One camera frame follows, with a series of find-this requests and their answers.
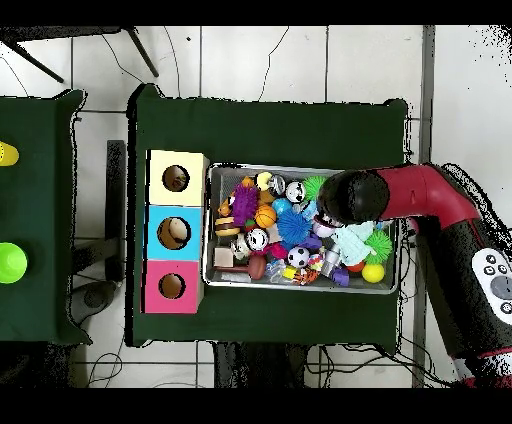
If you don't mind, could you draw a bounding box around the green plastic cup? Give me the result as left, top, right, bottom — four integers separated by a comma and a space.
0, 241, 29, 285

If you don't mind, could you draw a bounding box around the shallow silver mesh bin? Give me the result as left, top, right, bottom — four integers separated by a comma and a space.
201, 161, 404, 296

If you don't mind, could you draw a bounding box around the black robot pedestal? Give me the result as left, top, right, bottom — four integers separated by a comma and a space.
213, 341, 309, 388

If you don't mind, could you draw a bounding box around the beige ball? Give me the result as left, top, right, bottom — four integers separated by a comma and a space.
166, 218, 189, 244

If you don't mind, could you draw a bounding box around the mint green cloth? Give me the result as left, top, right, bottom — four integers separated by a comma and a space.
330, 220, 379, 268

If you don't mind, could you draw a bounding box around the black metal stand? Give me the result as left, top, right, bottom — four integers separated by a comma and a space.
0, 25, 160, 84

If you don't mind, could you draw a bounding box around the tiger plush toy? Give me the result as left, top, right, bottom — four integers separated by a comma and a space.
292, 267, 321, 286

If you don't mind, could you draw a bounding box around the yellow plastic cup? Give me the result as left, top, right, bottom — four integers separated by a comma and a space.
0, 140, 20, 168

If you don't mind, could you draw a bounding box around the orange toy basketball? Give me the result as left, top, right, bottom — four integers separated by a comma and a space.
254, 204, 278, 229

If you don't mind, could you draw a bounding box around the purple spiky rubber toy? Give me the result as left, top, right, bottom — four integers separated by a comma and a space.
231, 182, 260, 228

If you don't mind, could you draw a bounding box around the red soda can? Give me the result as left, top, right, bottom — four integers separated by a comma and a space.
245, 226, 270, 252

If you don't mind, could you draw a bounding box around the dark green tablecloth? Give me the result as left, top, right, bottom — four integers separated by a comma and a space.
0, 88, 94, 346
125, 82, 410, 354

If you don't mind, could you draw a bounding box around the blue spiky rubber ball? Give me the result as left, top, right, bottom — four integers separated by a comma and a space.
276, 208, 314, 247

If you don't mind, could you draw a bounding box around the green spiky rubber ball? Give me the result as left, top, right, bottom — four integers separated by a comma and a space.
302, 174, 330, 202

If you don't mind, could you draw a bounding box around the toy hamburger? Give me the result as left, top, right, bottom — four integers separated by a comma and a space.
214, 216, 242, 238

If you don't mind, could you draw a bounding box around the wooden box with three holes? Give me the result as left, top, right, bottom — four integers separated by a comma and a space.
140, 148, 211, 316

